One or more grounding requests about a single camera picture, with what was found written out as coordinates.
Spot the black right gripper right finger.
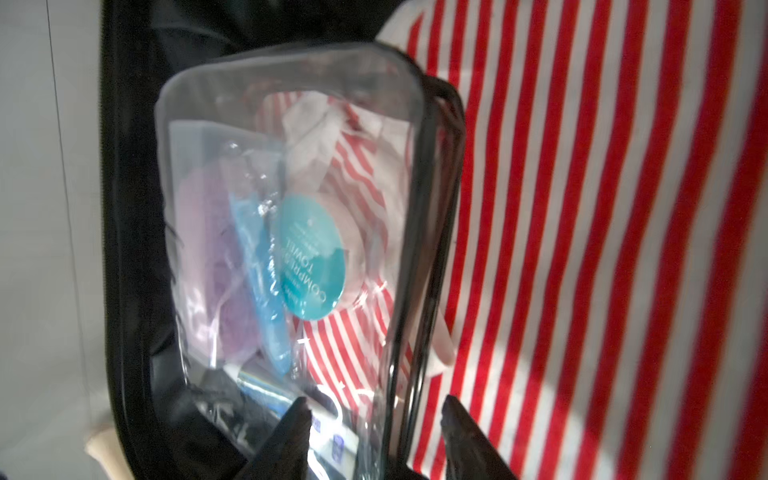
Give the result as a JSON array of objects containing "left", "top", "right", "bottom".
[{"left": 441, "top": 395, "right": 518, "bottom": 480}]

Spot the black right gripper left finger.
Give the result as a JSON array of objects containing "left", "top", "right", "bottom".
[{"left": 234, "top": 397, "right": 312, "bottom": 480}]

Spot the blue suitcase black lining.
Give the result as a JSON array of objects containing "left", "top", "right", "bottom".
[{"left": 100, "top": 1, "right": 397, "bottom": 479}]

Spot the red white striped shirt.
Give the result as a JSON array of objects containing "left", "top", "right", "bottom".
[{"left": 377, "top": 1, "right": 767, "bottom": 479}]

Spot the clear toiletry bag black trim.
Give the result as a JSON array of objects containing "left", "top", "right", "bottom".
[{"left": 155, "top": 43, "right": 465, "bottom": 479}]

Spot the holographic silver tube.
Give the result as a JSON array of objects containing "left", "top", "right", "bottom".
[{"left": 223, "top": 361, "right": 359, "bottom": 479}]

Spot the pink mesh sponge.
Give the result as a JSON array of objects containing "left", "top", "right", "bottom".
[{"left": 174, "top": 162, "right": 260, "bottom": 367}]

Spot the teal compressed towel puck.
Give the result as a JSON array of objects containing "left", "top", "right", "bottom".
[{"left": 277, "top": 192, "right": 366, "bottom": 321}]

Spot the light blue toothbrush case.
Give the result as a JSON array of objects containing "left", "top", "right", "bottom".
[{"left": 229, "top": 193, "right": 292, "bottom": 375}]

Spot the beige handle tool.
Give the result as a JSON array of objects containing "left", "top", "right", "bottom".
[{"left": 84, "top": 425, "right": 135, "bottom": 480}]

